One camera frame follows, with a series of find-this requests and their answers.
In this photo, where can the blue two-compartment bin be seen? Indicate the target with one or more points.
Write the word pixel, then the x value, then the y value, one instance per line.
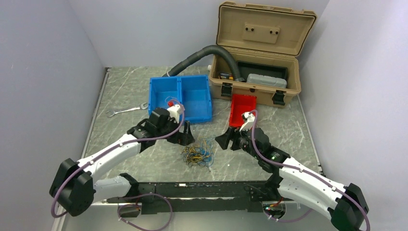
pixel 193 92

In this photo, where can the small colourful box in toolbox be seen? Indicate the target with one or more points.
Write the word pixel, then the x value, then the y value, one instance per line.
pixel 227 76

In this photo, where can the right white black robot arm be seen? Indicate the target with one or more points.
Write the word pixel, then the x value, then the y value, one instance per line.
pixel 344 206

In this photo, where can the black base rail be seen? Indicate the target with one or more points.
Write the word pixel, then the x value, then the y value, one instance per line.
pixel 155 197

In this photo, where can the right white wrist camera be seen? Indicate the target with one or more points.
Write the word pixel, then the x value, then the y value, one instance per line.
pixel 249 118

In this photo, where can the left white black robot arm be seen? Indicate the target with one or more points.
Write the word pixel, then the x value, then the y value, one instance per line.
pixel 78 184

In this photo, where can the red plastic bin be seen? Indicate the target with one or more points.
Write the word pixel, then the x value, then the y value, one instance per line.
pixel 239 105

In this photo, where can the tan open toolbox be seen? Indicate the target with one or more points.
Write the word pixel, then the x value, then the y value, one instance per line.
pixel 260 34

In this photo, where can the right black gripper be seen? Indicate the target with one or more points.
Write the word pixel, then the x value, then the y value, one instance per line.
pixel 223 140

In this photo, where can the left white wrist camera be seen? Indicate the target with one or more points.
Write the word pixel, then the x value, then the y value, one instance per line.
pixel 176 109

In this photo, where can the grey plastic case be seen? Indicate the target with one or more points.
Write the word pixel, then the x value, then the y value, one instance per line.
pixel 266 80

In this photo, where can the silver combination wrench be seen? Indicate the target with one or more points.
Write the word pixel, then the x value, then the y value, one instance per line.
pixel 113 112

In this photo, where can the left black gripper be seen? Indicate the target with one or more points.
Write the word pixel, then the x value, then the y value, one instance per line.
pixel 187 137

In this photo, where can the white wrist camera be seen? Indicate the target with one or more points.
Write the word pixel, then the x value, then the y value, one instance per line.
pixel 176 109
pixel 249 118

